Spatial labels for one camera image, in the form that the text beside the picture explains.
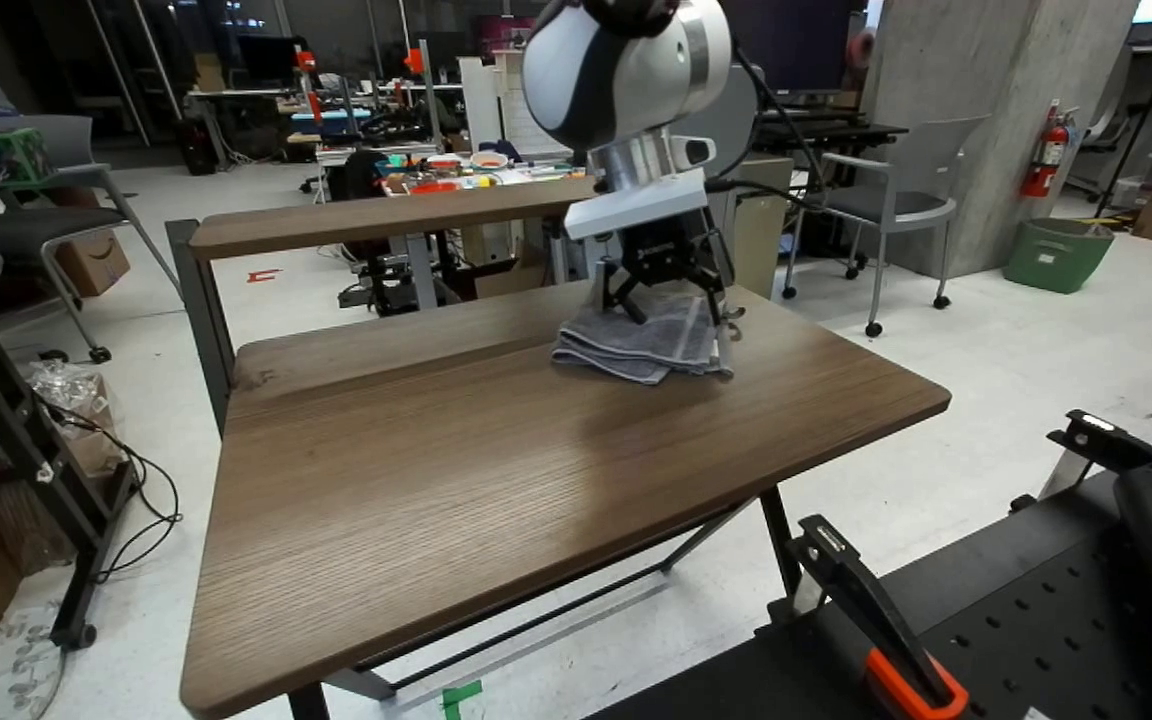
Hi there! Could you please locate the grey towel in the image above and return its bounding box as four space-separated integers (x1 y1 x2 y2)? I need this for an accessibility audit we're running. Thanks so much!
554 284 730 390

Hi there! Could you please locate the brown wooden desk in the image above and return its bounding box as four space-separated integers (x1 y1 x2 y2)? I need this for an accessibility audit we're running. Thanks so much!
169 179 948 720

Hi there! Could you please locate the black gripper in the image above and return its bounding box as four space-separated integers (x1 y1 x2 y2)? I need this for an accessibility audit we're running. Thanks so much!
601 211 730 324

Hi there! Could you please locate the green bin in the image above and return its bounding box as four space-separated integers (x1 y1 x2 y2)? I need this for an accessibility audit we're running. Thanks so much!
1003 219 1111 292

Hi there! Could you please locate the red fire extinguisher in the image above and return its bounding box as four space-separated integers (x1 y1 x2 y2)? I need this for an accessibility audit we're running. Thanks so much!
1021 105 1073 199

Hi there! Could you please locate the black perforated mounting table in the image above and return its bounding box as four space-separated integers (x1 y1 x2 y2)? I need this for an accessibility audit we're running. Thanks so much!
591 472 1152 720

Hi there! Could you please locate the black orange clamp front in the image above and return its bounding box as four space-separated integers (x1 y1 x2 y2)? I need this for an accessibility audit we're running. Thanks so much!
792 518 974 720

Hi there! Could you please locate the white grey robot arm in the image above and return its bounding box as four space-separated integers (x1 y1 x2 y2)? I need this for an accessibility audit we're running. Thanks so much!
523 0 733 324

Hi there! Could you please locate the grey office chair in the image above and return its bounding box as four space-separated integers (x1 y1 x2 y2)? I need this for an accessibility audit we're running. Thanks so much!
808 122 978 339

